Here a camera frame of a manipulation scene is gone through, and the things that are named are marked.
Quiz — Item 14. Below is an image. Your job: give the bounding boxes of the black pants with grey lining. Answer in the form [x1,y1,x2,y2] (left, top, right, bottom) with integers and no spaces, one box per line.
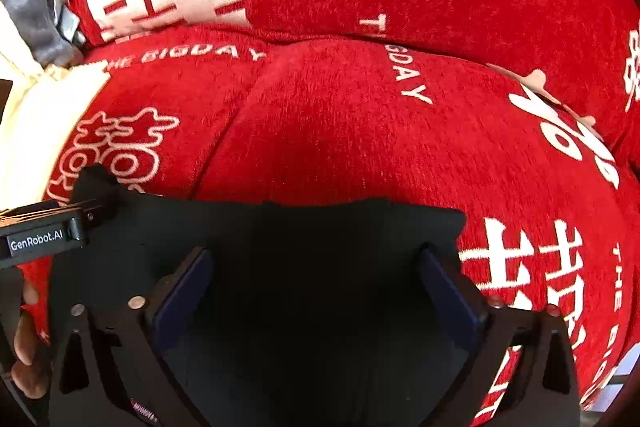
[52,164,482,427]

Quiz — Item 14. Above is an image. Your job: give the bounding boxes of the cream cloth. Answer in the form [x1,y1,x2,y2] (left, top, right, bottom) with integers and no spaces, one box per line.
[0,2,112,214]

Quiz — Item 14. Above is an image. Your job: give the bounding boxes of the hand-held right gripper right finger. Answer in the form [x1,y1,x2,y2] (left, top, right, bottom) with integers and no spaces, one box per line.
[419,245,582,427]

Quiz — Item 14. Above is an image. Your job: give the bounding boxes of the person's left hand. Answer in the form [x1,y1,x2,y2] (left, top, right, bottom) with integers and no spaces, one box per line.
[11,281,52,402]

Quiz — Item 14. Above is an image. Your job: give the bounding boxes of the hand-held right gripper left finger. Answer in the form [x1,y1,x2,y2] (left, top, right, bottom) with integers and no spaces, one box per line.
[47,247,215,427]

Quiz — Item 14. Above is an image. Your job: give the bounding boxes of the red printed sofa seat cover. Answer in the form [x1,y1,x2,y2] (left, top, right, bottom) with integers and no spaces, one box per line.
[20,29,640,427]

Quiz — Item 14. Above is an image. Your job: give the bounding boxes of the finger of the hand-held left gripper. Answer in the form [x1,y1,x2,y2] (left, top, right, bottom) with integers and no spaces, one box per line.
[75,199,120,229]

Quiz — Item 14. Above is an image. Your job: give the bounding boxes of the grey cloth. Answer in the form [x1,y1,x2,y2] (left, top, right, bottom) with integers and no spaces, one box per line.
[0,0,87,68]

